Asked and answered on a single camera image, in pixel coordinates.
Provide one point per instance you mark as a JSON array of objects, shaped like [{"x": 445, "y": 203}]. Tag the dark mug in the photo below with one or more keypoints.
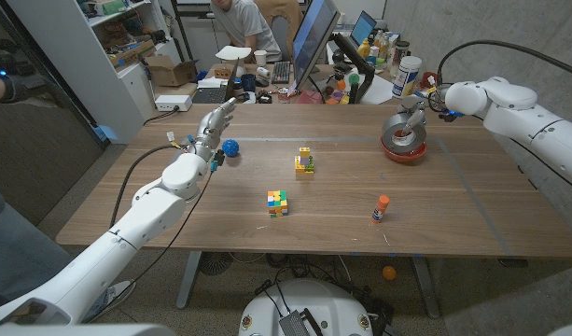
[{"x": 248, "y": 83}]

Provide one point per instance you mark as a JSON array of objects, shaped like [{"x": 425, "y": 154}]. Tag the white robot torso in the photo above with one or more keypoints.
[{"x": 304, "y": 303}]

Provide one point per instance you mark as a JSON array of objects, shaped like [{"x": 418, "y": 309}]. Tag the open cardboard box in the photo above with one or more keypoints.
[{"x": 173, "y": 72}]

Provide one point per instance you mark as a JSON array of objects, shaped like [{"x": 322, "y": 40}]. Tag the seated person grey shirt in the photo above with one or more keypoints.
[{"x": 248, "y": 28}]

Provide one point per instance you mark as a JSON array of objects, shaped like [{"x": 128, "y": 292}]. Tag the grey table leg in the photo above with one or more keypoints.
[
  {"x": 425, "y": 289},
  {"x": 188, "y": 280}
]

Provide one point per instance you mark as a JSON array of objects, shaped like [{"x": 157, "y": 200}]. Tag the small orange ball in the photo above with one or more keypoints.
[{"x": 341, "y": 85}]

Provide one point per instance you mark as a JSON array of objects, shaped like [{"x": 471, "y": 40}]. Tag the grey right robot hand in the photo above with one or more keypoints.
[{"x": 423, "y": 105}]

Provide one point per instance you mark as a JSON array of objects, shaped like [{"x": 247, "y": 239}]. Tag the white box device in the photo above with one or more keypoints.
[{"x": 173, "y": 102}]

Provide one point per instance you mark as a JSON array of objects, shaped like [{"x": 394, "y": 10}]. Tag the standing person in jeans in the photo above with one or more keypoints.
[{"x": 15, "y": 252}]

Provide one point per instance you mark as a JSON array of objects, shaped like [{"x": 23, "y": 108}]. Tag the white plate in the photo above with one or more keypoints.
[{"x": 232, "y": 52}]

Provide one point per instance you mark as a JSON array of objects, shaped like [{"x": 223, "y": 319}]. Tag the black computer monitor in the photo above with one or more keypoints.
[{"x": 313, "y": 39}]

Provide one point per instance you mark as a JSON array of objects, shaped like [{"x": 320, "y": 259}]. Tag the white cup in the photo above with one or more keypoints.
[{"x": 260, "y": 58}]

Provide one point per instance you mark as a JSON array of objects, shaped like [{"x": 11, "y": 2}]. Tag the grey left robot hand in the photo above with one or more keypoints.
[{"x": 213, "y": 128}]

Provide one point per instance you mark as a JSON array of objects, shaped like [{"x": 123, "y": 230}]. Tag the red cup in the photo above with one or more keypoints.
[{"x": 428, "y": 80}]

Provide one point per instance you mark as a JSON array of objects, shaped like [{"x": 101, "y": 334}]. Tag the laptop with blue screen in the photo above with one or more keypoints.
[{"x": 362, "y": 28}]

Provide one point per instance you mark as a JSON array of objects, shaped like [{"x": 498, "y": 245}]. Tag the yellow toy lego stack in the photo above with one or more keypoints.
[{"x": 304, "y": 163}]

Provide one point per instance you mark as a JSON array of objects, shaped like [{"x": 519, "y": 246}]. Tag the white shelf unit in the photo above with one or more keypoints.
[{"x": 99, "y": 70}]

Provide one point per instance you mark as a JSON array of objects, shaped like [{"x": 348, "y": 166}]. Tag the black floor fan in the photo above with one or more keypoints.
[{"x": 215, "y": 262}]

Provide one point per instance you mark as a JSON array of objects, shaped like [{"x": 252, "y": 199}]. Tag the tan office chair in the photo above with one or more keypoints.
[{"x": 281, "y": 23}]

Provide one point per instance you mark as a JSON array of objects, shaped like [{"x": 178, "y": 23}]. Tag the dark open laptop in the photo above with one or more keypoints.
[{"x": 211, "y": 95}]

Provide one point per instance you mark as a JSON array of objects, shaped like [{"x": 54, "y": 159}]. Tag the green ball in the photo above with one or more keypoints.
[{"x": 354, "y": 79}]

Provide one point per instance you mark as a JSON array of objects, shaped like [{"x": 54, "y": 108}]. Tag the colourful puzzle cube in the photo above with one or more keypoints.
[{"x": 277, "y": 204}]

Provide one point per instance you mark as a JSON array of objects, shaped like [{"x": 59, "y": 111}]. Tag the white wipes canister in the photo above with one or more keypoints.
[{"x": 406, "y": 77}]

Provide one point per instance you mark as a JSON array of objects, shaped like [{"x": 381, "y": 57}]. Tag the red bowl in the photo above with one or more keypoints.
[{"x": 403, "y": 158}]

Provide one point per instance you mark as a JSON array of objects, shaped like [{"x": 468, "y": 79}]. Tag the yellow bottle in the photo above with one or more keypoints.
[{"x": 364, "y": 49}]

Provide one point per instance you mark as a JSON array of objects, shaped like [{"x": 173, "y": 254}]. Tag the orange glue stick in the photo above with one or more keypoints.
[{"x": 380, "y": 210}]

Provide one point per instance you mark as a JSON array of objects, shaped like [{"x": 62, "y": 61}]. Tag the black teleoperation glove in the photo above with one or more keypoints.
[{"x": 17, "y": 84}]

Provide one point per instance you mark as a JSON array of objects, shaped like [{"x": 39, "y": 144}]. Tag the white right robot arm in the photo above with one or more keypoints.
[{"x": 514, "y": 107}]

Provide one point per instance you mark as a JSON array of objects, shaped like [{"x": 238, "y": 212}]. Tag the grey duct tape roll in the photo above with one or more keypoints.
[{"x": 390, "y": 137}]

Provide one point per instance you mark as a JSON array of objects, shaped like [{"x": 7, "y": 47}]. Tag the black keyboard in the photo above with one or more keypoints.
[{"x": 281, "y": 72}]

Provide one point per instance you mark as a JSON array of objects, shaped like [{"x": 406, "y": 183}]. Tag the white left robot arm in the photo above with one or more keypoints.
[{"x": 141, "y": 219}]

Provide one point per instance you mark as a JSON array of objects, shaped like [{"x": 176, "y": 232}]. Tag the blue spiky ball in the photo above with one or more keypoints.
[{"x": 230, "y": 147}]

